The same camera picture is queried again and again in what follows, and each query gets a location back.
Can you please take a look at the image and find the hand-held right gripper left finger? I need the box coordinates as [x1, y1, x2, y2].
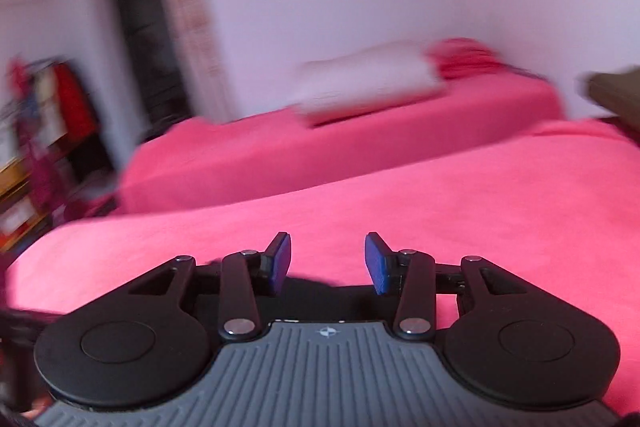
[127, 232, 292, 342]

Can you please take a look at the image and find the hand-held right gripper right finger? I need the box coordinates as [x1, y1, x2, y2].
[364, 232, 531, 341]

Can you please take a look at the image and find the hanging clothes rack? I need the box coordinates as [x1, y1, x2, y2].
[5, 57, 63, 220]

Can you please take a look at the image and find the pale patterned curtain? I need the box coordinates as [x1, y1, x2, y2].
[160, 0, 237, 124]

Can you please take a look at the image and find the wooden shelf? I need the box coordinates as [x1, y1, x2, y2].
[0, 156, 52, 254]

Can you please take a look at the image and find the folded pale pink quilt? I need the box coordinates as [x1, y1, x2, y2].
[294, 41, 444, 128]

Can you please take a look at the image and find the pale yellow shirt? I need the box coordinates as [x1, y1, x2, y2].
[32, 69, 67, 144]

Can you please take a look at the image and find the red jacket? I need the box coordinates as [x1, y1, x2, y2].
[52, 64, 99, 140]

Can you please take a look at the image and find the folded pink blanket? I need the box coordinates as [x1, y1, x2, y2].
[429, 38, 507, 80]

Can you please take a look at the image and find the dark doorway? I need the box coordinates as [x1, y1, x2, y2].
[109, 0, 194, 128]

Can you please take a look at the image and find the brown cushion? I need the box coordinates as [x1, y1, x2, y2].
[579, 66, 640, 134]

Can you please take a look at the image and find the bed with pink sheet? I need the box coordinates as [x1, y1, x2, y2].
[117, 74, 564, 216]

